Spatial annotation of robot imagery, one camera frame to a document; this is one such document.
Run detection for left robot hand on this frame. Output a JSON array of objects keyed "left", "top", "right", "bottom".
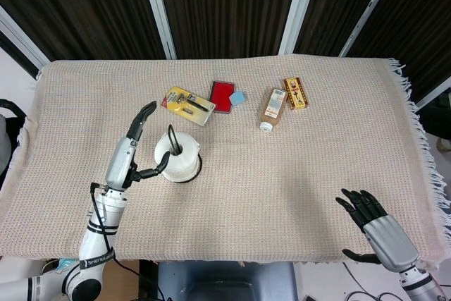
[{"left": 104, "top": 100, "right": 171, "bottom": 192}]

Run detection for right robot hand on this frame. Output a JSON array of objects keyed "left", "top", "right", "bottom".
[{"left": 335, "top": 188, "right": 419, "bottom": 274}]

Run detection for white paper roll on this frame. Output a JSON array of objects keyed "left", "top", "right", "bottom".
[{"left": 154, "top": 132, "right": 202, "bottom": 182}]

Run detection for razor in yellow blister pack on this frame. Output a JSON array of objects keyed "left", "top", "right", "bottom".
[{"left": 161, "top": 85, "right": 216, "bottom": 127}]

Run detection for cardboard box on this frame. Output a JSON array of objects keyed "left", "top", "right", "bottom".
[{"left": 101, "top": 260, "right": 140, "bottom": 301}]

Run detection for red ink pad case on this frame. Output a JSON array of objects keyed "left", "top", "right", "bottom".
[{"left": 209, "top": 80, "right": 236, "bottom": 115}]

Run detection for black chair with grey cushion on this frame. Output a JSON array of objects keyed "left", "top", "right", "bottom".
[{"left": 0, "top": 98, "right": 27, "bottom": 179}]

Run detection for beige woven tablecloth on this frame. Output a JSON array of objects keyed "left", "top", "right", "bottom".
[{"left": 0, "top": 53, "right": 451, "bottom": 269}]

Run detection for light blue eraser block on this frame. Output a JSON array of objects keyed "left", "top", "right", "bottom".
[{"left": 228, "top": 90, "right": 247, "bottom": 107}]

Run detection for dark blue grey chair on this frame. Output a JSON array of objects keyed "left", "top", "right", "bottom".
[{"left": 156, "top": 260, "right": 299, "bottom": 301}]

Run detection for brown bottle with white cap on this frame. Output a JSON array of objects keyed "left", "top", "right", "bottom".
[{"left": 259, "top": 87, "right": 288, "bottom": 132}]

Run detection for yellow and red small box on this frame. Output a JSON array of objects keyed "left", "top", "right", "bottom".
[{"left": 283, "top": 78, "right": 311, "bottom": 111}]

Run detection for black cables on floor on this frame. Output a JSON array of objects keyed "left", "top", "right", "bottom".
[{"left": 303, "top": 262, "right": 406, "bottom": 301}]

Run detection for black wire roll holder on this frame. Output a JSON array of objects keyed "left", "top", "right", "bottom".
[{"left": 165, "top": 124, "right": 204, "bottom": 185}]

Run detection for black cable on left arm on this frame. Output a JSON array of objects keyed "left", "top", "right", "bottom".
[{"left": 89, "top": 182, "right": 166, "bottom": 301}]

